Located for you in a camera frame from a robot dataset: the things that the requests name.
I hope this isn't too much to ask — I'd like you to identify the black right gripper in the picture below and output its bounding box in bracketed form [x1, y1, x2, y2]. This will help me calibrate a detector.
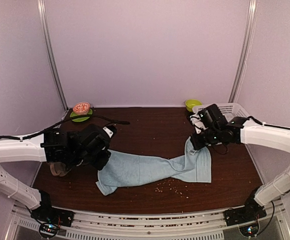
[190, 127, 221, 151]

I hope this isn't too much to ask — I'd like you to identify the light blue towel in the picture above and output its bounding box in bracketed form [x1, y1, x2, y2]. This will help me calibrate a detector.
[96, 139, 212, 196]

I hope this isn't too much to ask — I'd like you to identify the white perforated plastic basket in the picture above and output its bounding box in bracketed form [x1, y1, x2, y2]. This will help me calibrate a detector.
[188, 102, 250, 121]

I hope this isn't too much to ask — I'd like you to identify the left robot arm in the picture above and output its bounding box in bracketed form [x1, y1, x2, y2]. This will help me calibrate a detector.
[0, 124, 117, 222]

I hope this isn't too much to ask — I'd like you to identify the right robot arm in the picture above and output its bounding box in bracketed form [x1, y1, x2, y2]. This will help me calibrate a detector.
[190, 104, 290, 221]

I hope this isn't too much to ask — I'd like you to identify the lime green bowl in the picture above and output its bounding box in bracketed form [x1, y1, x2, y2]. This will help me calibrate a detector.
[185, 99, 202, 112]

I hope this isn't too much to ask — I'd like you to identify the beige printed mug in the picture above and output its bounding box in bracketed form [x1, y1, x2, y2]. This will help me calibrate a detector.
[49, 162, 69, 177]

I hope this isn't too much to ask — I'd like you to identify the green saucer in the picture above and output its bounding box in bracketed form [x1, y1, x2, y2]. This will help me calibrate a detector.
[70, 108, 93, 123]

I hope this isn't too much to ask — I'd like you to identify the red patterned small bowl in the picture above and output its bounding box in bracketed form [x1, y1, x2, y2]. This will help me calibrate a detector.
[73, 102, 90, 115]

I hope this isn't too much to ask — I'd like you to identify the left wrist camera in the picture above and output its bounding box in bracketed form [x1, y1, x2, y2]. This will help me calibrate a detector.
[103, 125, 117, 139]

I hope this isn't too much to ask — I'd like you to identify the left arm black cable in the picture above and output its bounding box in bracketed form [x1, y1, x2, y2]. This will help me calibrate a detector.
[0, 115, 131, 145]

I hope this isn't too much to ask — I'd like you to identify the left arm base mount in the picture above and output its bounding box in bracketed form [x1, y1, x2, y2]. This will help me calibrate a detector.
[30, 190, 74, 240]

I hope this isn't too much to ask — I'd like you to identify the front aluminium rail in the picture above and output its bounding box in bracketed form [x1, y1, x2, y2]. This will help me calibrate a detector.
[9, 196, 290, 240]

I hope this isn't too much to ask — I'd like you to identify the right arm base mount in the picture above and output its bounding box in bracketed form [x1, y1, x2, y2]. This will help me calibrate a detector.
[223, 199, 267, 238]

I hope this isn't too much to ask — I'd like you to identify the right aluminium corner post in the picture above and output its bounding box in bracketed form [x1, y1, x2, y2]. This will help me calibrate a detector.
[228, 0, 258, 103]

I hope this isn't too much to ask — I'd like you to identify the aluminium corner post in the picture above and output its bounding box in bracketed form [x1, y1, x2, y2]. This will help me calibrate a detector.
[37, 0, 69, 111]
[228, 0, 258, 103]

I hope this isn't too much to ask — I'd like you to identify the left aluminium corner post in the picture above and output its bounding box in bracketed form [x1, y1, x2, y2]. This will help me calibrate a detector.
[37, 0, 69, 111]

